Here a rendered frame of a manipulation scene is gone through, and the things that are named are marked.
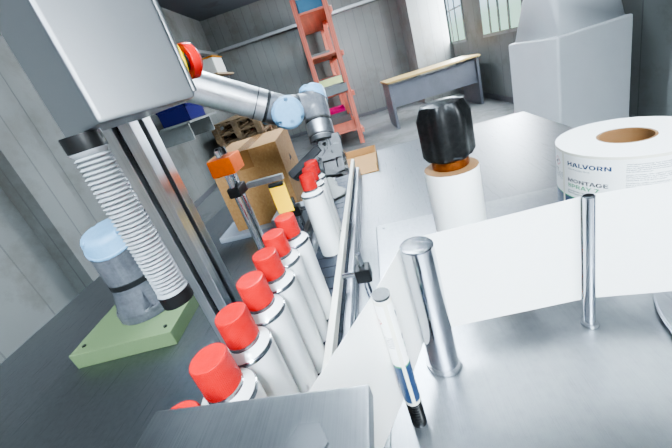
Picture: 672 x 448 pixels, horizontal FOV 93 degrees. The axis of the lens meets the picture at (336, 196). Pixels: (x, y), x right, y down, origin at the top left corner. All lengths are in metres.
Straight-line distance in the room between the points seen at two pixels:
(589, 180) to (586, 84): 2.84
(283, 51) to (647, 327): 8.06
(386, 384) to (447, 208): 0.30
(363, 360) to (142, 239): 0.26
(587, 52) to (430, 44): 4.57
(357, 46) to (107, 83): 7.95
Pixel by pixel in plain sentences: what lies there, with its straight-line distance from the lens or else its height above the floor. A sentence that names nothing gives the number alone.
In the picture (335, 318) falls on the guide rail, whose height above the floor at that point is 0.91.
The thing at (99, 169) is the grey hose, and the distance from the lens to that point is 0.39.
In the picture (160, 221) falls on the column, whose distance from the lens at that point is 0.53.
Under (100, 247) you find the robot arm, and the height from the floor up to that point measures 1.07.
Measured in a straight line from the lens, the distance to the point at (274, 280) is 0.43.
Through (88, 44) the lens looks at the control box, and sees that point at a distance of 0.36.
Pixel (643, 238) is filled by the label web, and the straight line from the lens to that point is 0.50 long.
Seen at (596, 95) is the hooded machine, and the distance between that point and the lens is 3.58.
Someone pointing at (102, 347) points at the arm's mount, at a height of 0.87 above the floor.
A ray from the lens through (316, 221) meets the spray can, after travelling 0.71.
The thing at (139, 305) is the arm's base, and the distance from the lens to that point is 0.91.
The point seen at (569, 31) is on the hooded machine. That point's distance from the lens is 3.41.
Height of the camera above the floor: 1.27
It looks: 21 degrees down
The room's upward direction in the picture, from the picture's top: 18 degrees counter-clockwise
